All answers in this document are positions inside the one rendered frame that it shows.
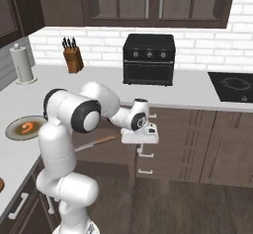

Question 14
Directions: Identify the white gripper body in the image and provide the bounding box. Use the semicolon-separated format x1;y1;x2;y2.
121;128;160;145

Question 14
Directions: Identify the brown wooden knife block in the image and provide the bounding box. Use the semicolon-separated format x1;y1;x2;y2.
62;45;85;75

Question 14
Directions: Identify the orange red meat piece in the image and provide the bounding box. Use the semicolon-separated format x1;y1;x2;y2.
18;121;37;135

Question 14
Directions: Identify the grey round plate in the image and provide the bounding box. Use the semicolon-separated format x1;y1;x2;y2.
4;115;49;142

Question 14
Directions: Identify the dark wood base cupboard front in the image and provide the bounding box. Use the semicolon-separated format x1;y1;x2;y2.
135;107;204;184

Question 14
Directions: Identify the black toaster oven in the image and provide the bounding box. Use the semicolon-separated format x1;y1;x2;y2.
122;33;177;87

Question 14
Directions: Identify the dark wood base cupboard door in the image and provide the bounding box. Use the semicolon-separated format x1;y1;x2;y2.
199;110;253;190

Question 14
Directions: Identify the black hob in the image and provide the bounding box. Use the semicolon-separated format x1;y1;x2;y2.
207;71;253;105

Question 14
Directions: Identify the dark wood base cupboard run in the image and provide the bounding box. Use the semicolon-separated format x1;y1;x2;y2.
0;160;62;234

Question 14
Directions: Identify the white paper towel roll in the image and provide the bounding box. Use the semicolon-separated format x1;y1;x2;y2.
9;42;39;86

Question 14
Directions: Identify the wooden handled kitchen knife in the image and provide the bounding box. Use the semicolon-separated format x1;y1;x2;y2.
73;134;122;153

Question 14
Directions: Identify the white cupboard handle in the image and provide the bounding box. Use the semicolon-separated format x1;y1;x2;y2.
7;193;31;220

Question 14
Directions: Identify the dark wood wall cupboard door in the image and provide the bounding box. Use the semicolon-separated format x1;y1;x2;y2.
80;0;150;28
147;0;238;30

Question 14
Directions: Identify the dark wood wall cupboard panel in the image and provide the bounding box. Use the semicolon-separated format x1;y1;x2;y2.
35;0;85;28

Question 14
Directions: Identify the dark wood corner wall cupboard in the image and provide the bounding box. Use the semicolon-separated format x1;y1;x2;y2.
0;0;45;49

